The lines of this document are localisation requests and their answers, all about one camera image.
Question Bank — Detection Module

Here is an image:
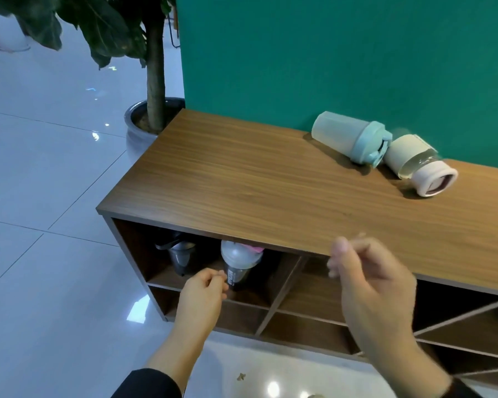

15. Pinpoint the dark steel flask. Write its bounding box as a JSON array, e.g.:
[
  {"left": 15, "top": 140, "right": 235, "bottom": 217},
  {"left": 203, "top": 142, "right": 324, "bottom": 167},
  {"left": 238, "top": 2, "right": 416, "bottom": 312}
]
[{"left": 155, "top": 233, "right": 196, "bottom": 277}]

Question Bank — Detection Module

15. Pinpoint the person's right forearm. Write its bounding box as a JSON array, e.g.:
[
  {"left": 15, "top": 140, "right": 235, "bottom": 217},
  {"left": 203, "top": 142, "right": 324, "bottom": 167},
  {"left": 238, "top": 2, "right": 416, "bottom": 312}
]
[{"left": 361, "top": 327, "right": 492, "bottom": 398}]

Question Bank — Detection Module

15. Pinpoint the potted fiddle leaf plant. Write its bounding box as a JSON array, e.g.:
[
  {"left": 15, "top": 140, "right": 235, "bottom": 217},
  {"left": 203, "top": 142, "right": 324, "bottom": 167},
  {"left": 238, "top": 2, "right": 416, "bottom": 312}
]
[{"left": 0, "top": 0, "right": 177, "bottom": 134}]

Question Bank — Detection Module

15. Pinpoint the mint green shaker bottle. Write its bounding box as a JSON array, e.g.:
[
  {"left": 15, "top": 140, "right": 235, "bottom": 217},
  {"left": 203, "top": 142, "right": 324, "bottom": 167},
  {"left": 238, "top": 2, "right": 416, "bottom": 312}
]
[{"left": 311, "top": 111, "right": 393, "bottom": 168}]

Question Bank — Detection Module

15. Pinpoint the grey shaker bottle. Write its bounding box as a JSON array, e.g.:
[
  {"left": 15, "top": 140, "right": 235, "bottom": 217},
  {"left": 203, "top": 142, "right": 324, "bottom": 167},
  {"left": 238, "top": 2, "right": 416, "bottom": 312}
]
[{"left": 220, "top": 240, "right": 265, "bottom": 288}]

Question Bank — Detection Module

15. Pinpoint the person's left hand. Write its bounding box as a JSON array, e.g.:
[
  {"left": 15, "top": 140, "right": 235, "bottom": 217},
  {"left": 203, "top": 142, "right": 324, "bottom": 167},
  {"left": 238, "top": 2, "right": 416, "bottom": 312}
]
[{"left": 174, "top": 268, "right": 230, "bottom": 333}]

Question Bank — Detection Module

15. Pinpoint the person's right hand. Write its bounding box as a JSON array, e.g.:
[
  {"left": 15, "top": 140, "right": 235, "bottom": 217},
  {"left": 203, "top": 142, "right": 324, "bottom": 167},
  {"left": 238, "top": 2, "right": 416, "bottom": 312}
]
[{"left": 326, "top": 233, "right": 419, "bottom": 349}]

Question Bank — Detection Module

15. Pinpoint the white plant pot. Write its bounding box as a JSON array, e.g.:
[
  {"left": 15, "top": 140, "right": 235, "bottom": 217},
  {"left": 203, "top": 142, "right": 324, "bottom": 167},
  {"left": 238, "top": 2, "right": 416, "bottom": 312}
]
[{"left": 0, "top": 12, "right": 33, "bottom": 52}]

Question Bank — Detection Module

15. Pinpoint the person's left forearm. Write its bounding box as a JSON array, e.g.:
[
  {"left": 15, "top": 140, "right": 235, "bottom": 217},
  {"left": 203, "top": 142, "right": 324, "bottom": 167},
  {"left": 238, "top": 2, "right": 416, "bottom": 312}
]
[{"left": 111, "top": 317, "right": 210, "bottom": 398}]

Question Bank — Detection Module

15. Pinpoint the grey ceramic plant pot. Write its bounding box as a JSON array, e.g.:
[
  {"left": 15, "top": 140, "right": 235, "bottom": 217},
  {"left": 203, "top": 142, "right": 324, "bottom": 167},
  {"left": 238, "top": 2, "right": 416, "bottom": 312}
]
[{"left": 124, "top": 97, "right": 186, "bottom": 163}]

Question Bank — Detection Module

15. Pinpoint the glass bottle with pink lid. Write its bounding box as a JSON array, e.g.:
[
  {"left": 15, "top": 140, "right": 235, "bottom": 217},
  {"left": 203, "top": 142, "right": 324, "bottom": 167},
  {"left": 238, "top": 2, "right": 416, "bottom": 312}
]
[{"left": 384, "top": 128, "right": 459, "bottom": 198}]

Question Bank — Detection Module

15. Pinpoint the wooden shelf cabinet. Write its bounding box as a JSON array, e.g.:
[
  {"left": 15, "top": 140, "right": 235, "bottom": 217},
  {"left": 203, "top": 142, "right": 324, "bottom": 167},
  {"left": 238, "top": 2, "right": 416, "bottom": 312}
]
[{"left": 96, "top": 108, "right": 498, "bottom": 390}]

